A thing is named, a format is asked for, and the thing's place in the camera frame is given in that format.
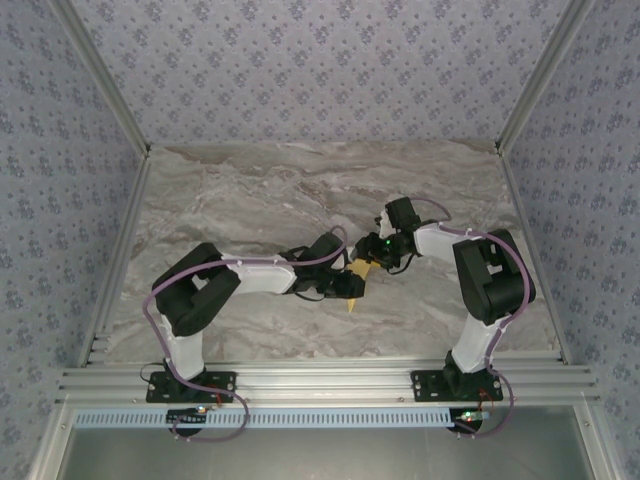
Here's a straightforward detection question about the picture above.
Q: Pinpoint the grey metal sheet panel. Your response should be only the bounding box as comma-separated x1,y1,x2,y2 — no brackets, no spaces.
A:
64,427,596,480

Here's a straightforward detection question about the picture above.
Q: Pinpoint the small circuit board with LED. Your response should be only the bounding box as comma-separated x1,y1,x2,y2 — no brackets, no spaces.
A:
451,407,490,432
166,406,210,427

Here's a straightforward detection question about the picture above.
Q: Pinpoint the wide aluminium frame beam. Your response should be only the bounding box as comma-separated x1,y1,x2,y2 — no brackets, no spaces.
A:
54,358,601,405

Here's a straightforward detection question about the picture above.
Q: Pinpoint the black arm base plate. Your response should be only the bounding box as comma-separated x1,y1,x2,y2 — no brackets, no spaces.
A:
145,370,237,404
410,369,503,403

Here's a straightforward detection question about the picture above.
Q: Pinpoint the white slotted cable duct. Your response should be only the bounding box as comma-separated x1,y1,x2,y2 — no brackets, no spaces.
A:
73,407,466,430

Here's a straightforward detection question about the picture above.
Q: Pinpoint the aluminium frame side rail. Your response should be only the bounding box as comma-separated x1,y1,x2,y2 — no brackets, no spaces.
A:
498,147,575,366
77,149,153,369

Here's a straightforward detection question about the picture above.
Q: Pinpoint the aluminium frame post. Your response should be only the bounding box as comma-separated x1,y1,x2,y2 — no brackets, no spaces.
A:
496,0,600,154
49,0,153,155

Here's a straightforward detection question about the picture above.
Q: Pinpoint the aluminium frame slanted strut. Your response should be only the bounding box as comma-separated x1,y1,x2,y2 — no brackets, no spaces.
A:
579,403,619,480
29,403,76,480

